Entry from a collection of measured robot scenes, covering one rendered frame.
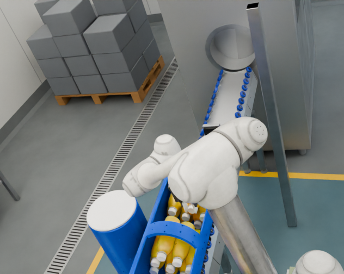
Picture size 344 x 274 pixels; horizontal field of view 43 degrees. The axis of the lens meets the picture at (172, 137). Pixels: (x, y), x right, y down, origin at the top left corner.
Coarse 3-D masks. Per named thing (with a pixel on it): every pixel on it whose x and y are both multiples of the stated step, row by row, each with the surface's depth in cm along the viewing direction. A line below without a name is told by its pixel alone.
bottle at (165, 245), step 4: (168, 216) 194; (172, 216) 194; (168, 220) 192; (172, 220) 192; (176, 220) 193; (160, 236) 188; (164, 236) 186; (168, 236) 186; (160, 240) 185; (164, 240) 185; (168, 240) 185; (172, 240) 186; (160, 244) 184; (164, 244) 184; (168, 244) 184; (172, 244) 185; (160, 248) 183; (164, 248) 183; (168, 248) 183; (172, 248) 186; (160, 252) 183; (164, 252) 182; (168, 252) 184
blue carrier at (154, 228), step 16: (160, 192) 206; (160, 208) 215; (160, 224) 186; (176, 224) 185; (208, 224) 195; (144, 240) 185; (192, 240) 182; (144, 256) 196; (144, 272) 193; (160, 272) 198; (192, 272) 175
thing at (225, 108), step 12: (228, 72) 321; (240, 72) 318; (252, 72) 316; (228, 84) 311; (240, 84) 307; (252, 84) 309; (228, 96) 299; (252, 96) 303; (216, 108) 293; (228, 108) 289; (252, 108) 298; (216, 120) 282; (228, 120) 279; (216, 240) 213; (216, 252) 210; (216, 264) 207
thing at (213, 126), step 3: (213, 123) 255; (216, 123) 254; (219, 123) 253; (204, 126) 255; (207, 126) 254; (210, 126) 254; (213, 126) 253; (216, 126) 253; (204, 129) 255; (207, 129) 254; (210, 129) 253; (213, 129) 253; (204, 132) 256; (207, 132) 255; (210, 132) 255
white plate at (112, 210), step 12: (108, 192) 241; (120, 192) 239; (96, 204) 237; (108, 204) 234; (120, 204) 231; (132, 204) 229; (96, 216) 230; (108, 216) 227; (120, 216) 225; (96, 228) 223; (108, 228) 220
